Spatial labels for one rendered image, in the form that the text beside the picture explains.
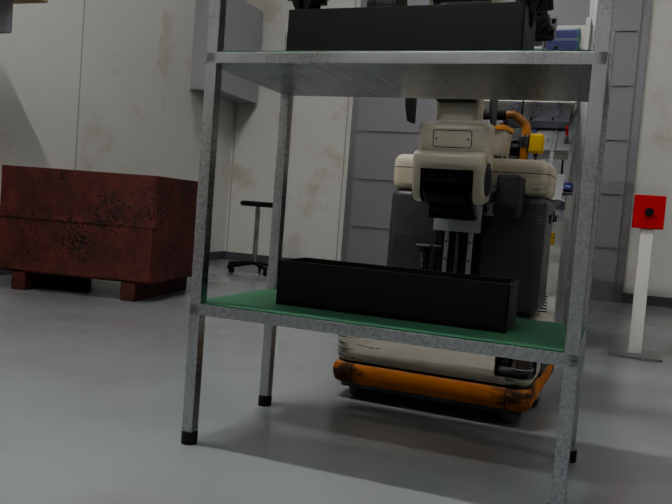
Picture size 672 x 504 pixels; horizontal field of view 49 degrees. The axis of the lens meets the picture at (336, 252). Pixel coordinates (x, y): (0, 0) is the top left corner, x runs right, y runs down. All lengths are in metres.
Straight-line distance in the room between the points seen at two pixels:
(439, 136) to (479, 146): 0.13
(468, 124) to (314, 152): 5.00
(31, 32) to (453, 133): 3.69
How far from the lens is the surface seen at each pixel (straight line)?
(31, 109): 5.43
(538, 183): 2.52
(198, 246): 1.80
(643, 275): 3.85
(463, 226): 2.47
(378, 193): 6.95
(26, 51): 5.42
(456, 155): 2.28
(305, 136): 7.31
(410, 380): 2.31
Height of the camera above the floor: 0.60
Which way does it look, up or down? 3 degrees down
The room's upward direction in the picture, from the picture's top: 4 degrees clockwise
